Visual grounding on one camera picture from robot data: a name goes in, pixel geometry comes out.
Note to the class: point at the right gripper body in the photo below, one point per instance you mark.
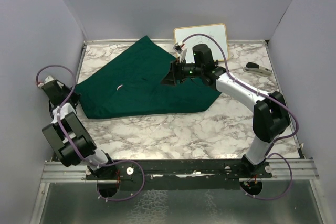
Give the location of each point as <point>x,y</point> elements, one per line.
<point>187,71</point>

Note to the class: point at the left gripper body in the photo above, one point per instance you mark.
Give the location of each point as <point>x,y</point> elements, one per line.
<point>74,96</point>

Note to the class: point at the green surgical cloth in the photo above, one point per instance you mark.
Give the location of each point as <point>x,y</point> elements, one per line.
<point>140,70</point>

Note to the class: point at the white board with frame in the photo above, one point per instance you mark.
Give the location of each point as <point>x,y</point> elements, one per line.
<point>215,31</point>

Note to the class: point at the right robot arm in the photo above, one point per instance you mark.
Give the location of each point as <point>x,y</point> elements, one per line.
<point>270,116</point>

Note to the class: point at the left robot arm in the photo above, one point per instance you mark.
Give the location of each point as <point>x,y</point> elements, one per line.
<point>67,136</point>

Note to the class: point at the black grey stapler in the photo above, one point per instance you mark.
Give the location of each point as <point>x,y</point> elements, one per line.
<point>256,69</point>

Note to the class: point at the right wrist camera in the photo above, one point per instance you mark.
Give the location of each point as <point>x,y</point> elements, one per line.
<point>181,50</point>

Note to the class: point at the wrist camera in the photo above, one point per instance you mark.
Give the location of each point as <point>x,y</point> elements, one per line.
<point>181,50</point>
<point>48,79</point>

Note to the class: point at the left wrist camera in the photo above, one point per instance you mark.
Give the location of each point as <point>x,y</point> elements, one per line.
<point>48,79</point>

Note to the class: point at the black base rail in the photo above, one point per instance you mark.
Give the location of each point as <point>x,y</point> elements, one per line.
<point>178,174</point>

